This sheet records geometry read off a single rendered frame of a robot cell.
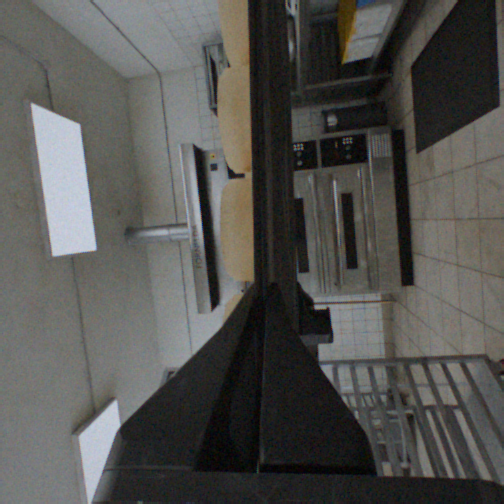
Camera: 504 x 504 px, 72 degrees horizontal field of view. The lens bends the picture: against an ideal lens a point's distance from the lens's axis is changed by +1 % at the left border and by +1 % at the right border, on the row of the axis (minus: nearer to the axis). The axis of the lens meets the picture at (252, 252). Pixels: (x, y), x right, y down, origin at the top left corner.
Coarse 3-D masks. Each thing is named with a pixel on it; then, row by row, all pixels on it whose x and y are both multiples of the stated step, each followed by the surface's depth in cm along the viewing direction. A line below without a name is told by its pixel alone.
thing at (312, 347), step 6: (318, 312) 56; (324, 312) 56; (300, 318) 55; (318, 318) 56; (324, 318) 56; (330, 318) 56; (300, 324) 54; (330, 324) 55; (330, 330) 53; (330, 336) 52; (330, 342) 53; (312, 348) 56; (312, 354) 57
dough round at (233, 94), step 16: (224, 80) 15; (240, 80) 15; (224, 96) 15; (240, 96) 15; (224, 112) 15; (240, 112) 15; (224, 128) 15; (240, 128) 15; (224, 144) 16; (240, 144) 16; (240, 160) 16
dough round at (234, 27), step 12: (228, 0) 16; (240, 0) 16; (228, 12) 16; (240, 12) 16; (228, 24) 16; (240, 24) 16; (228, 36) 17; (240, 36) 17; (228, 48) 17; (240, 48) 17; (228, 60) 18; (240, 60) 18
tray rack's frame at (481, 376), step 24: (336, 360) 183; (360, 360) 181; (384, 360) 179; (408, 360) 177; (432, 360) 174; (456, 360) 173; (480, 360) 172; (408, 384) 190; (456, 384) 187; (480, 384) 176; (408, 408) 202; (456, 408) 197; (480, 408) 179; (480, 432) 181
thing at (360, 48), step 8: (344, 8) 276; (344, 16) 277; (344, 24) 283; (344, 32) 286; (344, 40) 289; (352, 40) 279; (360, 40) 279; (368, 40) 279; (376, 40) 279; (344, 48) 293; (352, 48) 285; (360, 48) 288; (368, 48) 290; (344, 56) 295; (352, 56) 298; (360, 56) 304; (368, 56) 306
